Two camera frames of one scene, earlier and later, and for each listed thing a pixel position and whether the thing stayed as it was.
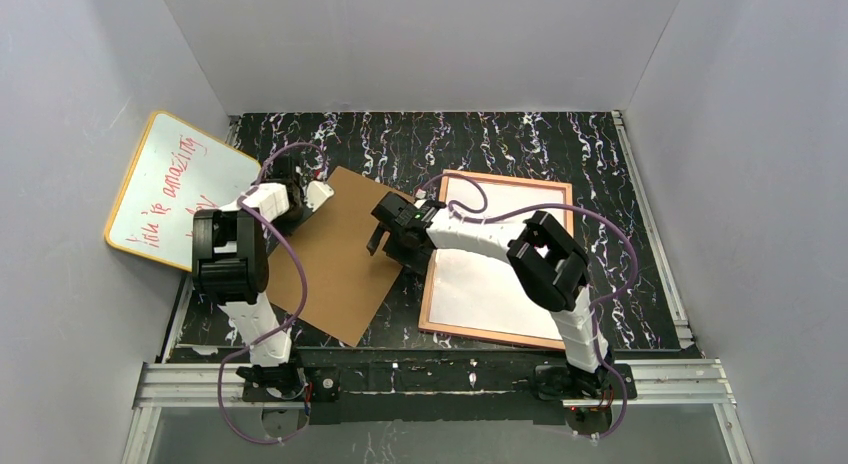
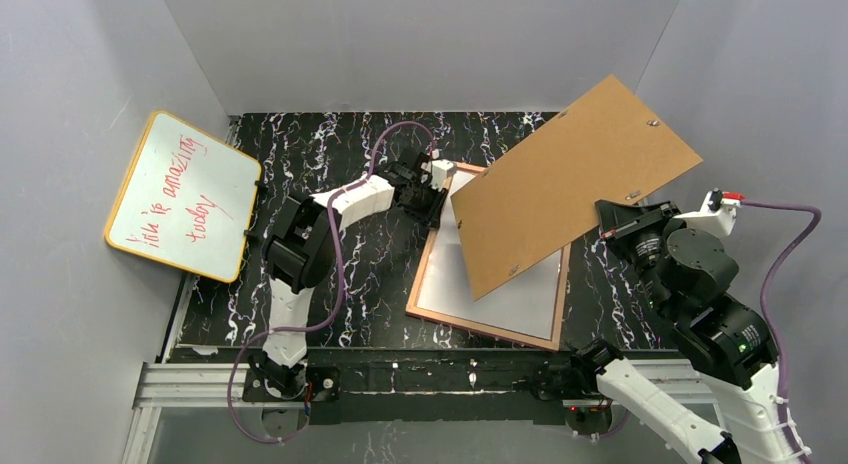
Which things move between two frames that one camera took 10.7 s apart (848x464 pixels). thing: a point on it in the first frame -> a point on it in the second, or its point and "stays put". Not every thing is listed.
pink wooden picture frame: [424, 325] -> [529, 307]
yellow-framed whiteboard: [179, 170] stays put
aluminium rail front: [693, 382] stays put
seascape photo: [481, 290] stays put
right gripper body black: [389, 221] -> [626, 225]
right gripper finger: [375, 239] -> [616, 218]
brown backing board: [324, 274] -> [541, 196]
